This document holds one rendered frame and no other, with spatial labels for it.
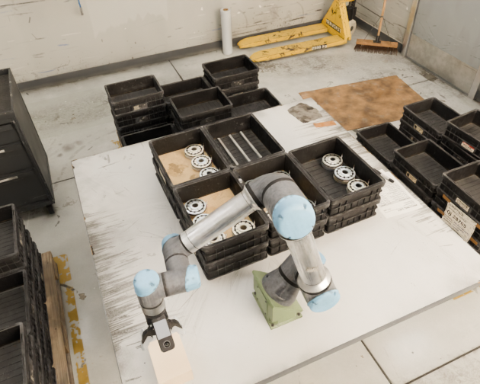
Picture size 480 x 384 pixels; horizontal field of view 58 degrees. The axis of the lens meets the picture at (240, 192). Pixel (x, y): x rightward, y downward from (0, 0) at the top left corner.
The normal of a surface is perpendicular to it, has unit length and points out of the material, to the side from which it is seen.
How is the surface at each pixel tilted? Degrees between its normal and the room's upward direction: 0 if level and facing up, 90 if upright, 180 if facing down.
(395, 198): 0
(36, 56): 90
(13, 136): 90
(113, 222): 0
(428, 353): 0
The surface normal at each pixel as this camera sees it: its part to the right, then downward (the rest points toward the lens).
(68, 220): -0.03, -0.73
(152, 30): 0.40, 0.62
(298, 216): 0.23, 0.48
